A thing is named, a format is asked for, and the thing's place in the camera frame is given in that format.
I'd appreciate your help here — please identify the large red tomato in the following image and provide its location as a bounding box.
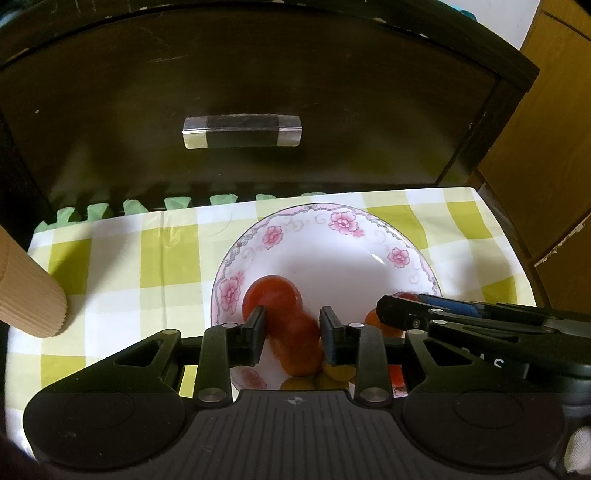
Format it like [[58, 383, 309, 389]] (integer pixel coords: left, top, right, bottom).
[[241, 275, 303, 324]]

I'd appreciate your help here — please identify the yellow-green checked tablecloth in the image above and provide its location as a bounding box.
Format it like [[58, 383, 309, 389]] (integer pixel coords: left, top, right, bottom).
[[9, 187, 539, 414]]

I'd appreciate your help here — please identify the clear drawer handle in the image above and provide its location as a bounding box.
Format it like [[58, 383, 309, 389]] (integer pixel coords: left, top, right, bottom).
[[182, 113, 302, 149]]

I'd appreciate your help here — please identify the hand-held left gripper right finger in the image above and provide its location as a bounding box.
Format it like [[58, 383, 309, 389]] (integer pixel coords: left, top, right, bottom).
[[320, 306, 455, 408]]

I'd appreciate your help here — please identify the pink ribbed cylindrical container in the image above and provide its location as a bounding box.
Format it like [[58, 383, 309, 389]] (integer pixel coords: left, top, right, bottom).
[[0, 226, 68, 339]]

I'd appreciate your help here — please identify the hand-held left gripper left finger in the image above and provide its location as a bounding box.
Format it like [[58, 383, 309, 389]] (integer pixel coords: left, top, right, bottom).
[[99, 305, 267, 409]]

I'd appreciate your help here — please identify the brown wooden wardrobe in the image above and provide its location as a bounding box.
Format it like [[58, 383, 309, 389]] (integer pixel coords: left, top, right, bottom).
[[475, 9, 591, 310]]

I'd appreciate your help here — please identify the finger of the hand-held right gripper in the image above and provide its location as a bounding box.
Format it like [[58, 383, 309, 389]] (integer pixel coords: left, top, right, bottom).
[[418, 294, 591, 328], [376, 295, 575, 365]]

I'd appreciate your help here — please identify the brown longan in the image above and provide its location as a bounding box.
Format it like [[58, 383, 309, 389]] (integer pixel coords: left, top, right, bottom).
[[279, 376, 319, 391], [322, 362, 356, 381]]

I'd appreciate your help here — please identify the dark wooden cabinet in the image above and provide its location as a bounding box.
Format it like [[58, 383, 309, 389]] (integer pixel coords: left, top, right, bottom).
[[0, 0, 541, 232]]

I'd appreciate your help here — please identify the white floral plate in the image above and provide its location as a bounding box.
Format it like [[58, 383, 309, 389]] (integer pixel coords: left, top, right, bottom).
[[211, 203, 441, 398]]

